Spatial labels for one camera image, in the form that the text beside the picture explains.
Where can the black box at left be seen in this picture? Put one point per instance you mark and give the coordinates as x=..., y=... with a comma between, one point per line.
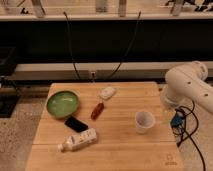
x=8, y=64

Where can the green ceramic bowl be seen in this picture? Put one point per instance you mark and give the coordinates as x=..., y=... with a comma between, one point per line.
x=62, y=104

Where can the white plastic bottle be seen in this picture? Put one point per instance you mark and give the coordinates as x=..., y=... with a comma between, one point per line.
x=78, y=141

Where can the black smartphone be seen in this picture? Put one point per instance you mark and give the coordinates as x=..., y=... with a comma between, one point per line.
x=75, y=124

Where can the white paper cup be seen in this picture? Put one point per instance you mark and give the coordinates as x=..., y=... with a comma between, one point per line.
x=144, y=121

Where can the white sponge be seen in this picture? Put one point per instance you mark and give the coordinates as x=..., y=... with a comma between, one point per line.
x=107, y=92

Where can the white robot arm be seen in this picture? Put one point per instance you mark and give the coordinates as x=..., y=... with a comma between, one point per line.
x=188, y=81

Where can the blue connector box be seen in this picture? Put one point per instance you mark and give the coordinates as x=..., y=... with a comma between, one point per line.
x=177, y=120

